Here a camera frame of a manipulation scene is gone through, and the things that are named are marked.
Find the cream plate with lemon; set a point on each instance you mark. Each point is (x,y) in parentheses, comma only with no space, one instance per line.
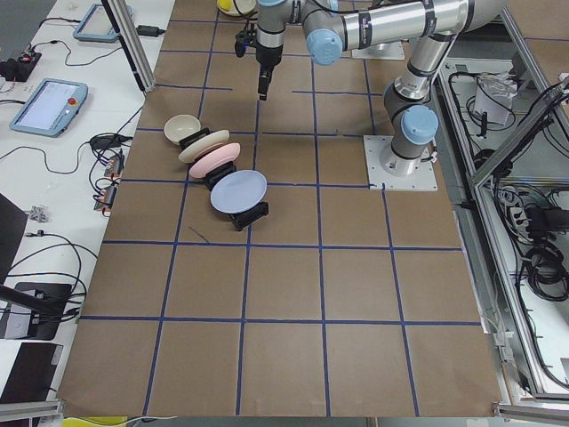
(241,7)

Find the blue plate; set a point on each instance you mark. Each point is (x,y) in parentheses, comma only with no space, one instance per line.
(239,191)

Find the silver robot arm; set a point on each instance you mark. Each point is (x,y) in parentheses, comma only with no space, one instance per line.
(415,124)
(329,33)

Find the far teach pendant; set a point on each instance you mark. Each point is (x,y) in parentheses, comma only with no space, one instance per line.
(95,26)

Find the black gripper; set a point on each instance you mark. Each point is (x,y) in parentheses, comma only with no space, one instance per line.
(268,55)

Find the pink plate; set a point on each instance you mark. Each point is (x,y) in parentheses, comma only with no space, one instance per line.
(218,157)

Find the black power adapter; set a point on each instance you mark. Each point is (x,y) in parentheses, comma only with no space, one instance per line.
(144,30)

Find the yellow lemon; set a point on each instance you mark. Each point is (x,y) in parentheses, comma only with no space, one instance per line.
(225,5)

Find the aluminium frame post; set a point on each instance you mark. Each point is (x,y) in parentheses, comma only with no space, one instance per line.
(122,23)

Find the cream bowl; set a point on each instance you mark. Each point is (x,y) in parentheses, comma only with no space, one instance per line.
(181,126)

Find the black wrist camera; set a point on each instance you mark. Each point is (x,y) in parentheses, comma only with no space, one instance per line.
(243,40)

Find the near teach pendant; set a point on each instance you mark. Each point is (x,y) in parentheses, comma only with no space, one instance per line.
(50,108)

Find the black dish rack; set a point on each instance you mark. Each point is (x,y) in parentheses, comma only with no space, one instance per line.
(239,220)

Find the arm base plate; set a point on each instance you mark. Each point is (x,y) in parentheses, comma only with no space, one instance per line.
(387,171)
(385,51)

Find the cream plate in rack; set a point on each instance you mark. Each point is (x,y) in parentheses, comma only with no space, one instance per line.
(200,143)

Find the teach pendant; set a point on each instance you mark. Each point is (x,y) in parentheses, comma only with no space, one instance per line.
(50,108)
(95,26)

